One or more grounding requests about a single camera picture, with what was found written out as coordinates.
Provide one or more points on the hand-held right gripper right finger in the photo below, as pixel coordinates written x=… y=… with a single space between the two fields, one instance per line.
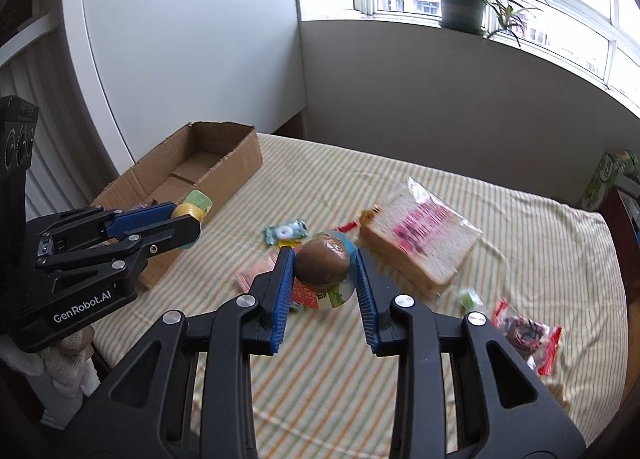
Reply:
x=367 y=304

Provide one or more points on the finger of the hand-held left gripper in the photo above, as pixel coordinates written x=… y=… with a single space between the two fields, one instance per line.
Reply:
x=140 y=218
x=170 y=234

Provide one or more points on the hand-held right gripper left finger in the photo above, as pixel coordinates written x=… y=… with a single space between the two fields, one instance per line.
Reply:
x=282 y=299

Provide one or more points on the pink snack packet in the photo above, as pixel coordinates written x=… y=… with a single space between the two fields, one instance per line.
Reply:
x=255 y=271

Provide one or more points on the yellow green jelly cup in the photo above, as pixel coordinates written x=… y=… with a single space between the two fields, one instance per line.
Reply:
x=195 y=204

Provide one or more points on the chocolate bun packet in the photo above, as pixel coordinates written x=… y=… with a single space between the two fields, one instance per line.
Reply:
x=320 y=259

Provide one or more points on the sliced bread bag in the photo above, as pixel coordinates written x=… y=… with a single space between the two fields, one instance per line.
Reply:
x=425 y=239

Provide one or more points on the cardboard box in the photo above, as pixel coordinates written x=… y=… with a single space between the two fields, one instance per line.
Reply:
x=220 y=159

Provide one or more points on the red clear cake packet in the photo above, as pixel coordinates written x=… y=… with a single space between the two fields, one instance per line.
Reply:
x=525 y=339

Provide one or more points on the person's left hand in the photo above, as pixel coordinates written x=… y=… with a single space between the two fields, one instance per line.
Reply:
x=70 y=359

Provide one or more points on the green white candy packet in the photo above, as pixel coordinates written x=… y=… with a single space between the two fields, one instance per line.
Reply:
x=285 y=231

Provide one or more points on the small red snack packet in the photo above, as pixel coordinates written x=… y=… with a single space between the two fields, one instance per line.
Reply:
x=347 y=227

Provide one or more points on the small green candy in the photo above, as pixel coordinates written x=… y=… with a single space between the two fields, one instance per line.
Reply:
x=469 y=299

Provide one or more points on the white ribbed panel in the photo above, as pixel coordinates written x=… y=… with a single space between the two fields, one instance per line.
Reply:
x=50 y=104

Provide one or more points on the white cabinet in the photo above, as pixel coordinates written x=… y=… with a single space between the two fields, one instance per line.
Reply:
x=190 y=49

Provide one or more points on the dark wooden furniture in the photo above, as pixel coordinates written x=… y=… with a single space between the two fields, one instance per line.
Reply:
x=622 y=234

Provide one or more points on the green carton box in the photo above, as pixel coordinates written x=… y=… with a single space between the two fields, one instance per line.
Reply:
x=602 y=179

